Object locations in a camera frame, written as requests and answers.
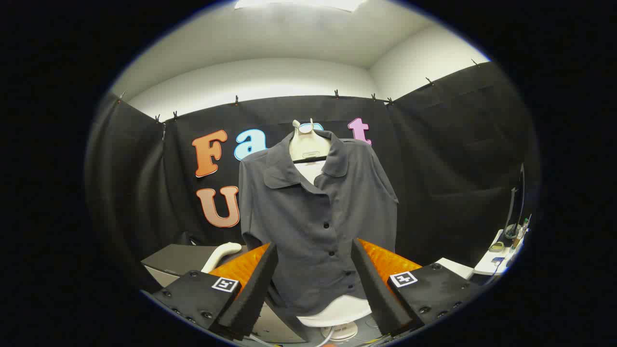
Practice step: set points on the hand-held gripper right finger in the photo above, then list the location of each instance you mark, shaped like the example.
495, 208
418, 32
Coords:
373, 294

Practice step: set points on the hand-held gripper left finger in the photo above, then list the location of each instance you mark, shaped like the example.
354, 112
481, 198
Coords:
255, 294

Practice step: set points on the white garment steamer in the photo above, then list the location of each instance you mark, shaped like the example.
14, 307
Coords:
219, 255

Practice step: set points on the grey button-up shirt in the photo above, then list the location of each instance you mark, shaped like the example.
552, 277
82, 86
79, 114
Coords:
299, 217

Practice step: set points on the round mannequin stand base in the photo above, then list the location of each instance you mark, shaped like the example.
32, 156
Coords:
343, 331

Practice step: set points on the grey drawer cabinet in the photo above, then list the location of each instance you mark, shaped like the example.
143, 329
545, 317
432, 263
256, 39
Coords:
178, 258

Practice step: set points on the white cabinet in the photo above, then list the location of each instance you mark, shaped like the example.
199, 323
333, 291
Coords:
455, 267

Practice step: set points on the white cluttered desk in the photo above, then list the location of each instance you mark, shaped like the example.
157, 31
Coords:
489, 262

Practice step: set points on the white mannequin torso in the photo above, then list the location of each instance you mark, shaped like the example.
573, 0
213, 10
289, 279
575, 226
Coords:
308, 144

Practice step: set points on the ceiling light panel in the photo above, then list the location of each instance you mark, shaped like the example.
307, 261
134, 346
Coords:
299, 4

